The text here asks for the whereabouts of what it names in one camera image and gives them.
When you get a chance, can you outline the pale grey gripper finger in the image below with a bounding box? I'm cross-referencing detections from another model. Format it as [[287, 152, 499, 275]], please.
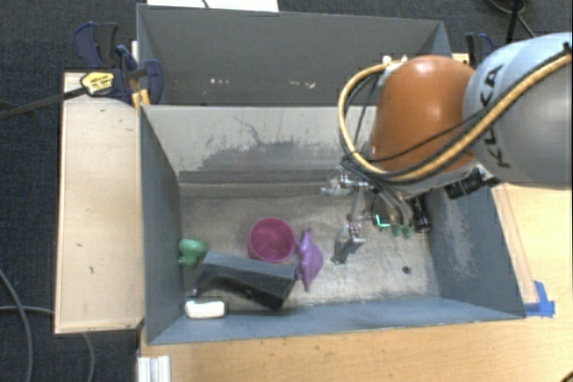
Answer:
[[331, 222, 355, 265], [340, 233, 368, 264]]

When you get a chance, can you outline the purple toy figure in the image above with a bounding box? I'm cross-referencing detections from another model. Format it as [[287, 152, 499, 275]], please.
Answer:
[[294, 228, 325, 293]]

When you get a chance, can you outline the magenta plastic cup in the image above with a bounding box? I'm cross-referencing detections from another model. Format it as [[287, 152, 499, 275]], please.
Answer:
[[246, 216, 297, 264]]

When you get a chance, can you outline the dark grey angular block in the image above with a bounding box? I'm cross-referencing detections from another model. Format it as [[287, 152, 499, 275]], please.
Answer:
[[192, 250, 298, 311]]

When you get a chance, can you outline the grey metal bin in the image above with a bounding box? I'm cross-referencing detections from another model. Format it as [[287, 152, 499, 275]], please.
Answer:
[[135, 3, 527, 347]]

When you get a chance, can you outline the green toy figure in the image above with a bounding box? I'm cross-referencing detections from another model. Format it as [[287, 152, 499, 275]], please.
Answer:
[[177, 237, 209, 268]]

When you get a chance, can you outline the white soap bar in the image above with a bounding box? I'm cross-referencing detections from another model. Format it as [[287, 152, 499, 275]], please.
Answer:
[[184, 299, 227, 320]]

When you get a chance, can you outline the pale wood board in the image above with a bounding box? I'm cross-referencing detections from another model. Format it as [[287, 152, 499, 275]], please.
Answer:
[[54, 72, 147, 335]]

